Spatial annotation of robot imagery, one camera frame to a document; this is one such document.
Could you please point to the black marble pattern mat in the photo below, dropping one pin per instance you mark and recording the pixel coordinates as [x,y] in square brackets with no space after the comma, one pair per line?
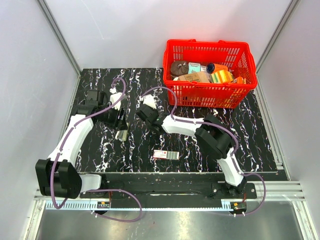
[101,152]

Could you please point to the red white staples box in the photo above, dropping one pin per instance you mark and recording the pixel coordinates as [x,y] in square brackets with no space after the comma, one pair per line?
[164,154]

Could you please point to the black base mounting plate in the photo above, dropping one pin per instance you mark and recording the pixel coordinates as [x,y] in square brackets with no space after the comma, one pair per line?
[155,191]

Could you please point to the brown cardboard box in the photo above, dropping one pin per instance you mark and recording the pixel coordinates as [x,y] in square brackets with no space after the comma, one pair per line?
[199,77]

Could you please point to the red plastic basket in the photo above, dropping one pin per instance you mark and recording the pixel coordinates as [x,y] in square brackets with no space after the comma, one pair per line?
[236,55]

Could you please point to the yellow green striped box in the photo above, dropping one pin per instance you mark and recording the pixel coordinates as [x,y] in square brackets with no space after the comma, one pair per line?
[221,77]

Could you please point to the orange bottle blue cap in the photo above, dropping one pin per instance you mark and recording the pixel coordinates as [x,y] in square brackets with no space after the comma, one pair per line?
[214,67]

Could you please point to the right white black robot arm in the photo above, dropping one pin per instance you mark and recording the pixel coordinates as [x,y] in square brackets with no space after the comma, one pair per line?
[212,137]

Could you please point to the beige stapler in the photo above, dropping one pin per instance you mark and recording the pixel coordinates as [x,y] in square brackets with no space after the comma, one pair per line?
[122,135]

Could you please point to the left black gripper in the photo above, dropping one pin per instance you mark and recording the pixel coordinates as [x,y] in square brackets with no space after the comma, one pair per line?
[120,123]

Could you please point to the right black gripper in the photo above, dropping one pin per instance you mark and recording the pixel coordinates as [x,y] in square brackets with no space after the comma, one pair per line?
[153,110]

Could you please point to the orange packet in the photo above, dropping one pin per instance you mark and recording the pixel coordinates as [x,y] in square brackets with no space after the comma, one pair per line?
[239,80]

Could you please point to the teal white small box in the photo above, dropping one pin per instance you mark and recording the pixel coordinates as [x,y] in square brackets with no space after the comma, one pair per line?
[194,67]

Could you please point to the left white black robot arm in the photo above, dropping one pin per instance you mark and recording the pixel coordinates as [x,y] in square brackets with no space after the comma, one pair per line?
[57,175]

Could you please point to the brown round bun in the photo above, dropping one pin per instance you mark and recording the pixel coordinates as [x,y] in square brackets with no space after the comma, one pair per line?
[179,68]

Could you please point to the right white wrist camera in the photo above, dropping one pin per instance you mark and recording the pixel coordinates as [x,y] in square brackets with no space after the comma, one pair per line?
[148,100]

